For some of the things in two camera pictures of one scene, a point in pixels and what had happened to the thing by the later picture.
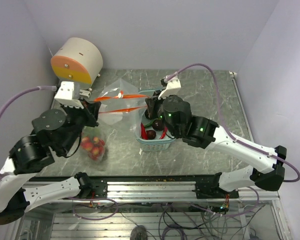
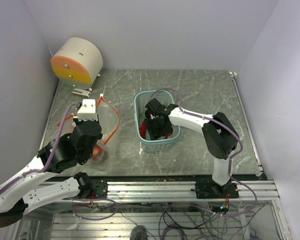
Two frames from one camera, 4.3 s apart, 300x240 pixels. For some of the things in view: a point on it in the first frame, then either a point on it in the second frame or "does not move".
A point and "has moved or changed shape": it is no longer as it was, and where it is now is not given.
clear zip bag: (121, 111) has moved or changed shape
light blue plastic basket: (152, 134) does not move
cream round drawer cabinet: (78, 61) does not move
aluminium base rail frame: (156, 208) does not move
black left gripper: (89, 112) -> (77, 121)
